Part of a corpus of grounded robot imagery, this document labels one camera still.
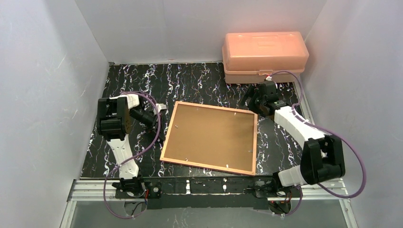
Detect brown cardboard backing board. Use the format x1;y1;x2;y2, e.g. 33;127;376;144
163;104;255;173

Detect pink wooden picture frame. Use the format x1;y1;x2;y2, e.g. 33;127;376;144
159;101;259;177

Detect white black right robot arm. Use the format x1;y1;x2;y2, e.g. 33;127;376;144
240;81;345;191

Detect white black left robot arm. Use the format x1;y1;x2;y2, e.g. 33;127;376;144
96;91;167;195

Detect pink plastic storage box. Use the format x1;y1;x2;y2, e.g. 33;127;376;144
222;31;309;84

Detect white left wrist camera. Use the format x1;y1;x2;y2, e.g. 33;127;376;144
156;104;167;113

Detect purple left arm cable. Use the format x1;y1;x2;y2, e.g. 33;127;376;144
102;91;162;220

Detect aluminium mounting rail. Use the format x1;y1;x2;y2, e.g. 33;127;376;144
67;176;347;201

